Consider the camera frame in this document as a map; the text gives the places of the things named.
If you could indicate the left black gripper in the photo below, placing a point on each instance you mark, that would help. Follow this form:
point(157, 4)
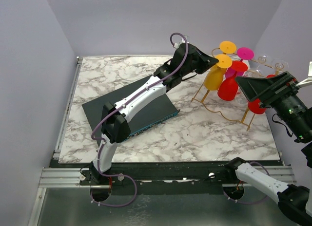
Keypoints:
point(205, 62)

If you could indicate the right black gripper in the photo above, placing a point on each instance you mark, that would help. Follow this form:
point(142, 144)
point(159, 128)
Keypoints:
point(253, 86)

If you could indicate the yellow plastic wine glass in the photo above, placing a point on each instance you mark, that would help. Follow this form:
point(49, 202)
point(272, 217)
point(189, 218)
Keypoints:
point(215, 76)

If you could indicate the red plastic wine glass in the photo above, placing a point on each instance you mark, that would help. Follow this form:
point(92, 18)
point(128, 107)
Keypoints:
point(228, 88)

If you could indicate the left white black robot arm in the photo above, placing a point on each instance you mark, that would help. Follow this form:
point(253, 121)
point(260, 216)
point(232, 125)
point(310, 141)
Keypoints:
point(114, 125)

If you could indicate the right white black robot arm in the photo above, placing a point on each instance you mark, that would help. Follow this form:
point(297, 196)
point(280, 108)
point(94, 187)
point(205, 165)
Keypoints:
point(295, 202)

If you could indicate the clear wine glass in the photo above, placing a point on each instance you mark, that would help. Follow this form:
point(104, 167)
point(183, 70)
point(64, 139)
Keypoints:
point(264, 66)

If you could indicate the magenta plastic wine glass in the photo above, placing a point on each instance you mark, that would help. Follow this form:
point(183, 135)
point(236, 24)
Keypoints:
point(244, 53)

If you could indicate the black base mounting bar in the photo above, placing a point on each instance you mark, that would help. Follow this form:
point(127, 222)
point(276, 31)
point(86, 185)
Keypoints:
point(159, 178)

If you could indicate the gold wire glass rack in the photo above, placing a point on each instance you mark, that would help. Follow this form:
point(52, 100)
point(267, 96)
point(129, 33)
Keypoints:
point(236, 110)

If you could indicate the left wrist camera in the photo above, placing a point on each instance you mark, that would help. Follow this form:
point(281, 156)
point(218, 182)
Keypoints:
point(177, 44)

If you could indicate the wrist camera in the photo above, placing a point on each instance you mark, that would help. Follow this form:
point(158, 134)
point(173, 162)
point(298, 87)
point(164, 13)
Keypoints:
point(177, 44)
point(308, 81)

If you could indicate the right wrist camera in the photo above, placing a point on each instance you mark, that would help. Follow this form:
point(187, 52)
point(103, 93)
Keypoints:
point(308, 81)

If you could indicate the dark blue network switch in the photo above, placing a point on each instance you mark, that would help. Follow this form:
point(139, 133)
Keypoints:
point(158, 110)

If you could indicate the aluminium extrusion rail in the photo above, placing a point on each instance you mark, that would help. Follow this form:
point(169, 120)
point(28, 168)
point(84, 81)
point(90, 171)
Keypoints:
point(67, 178)

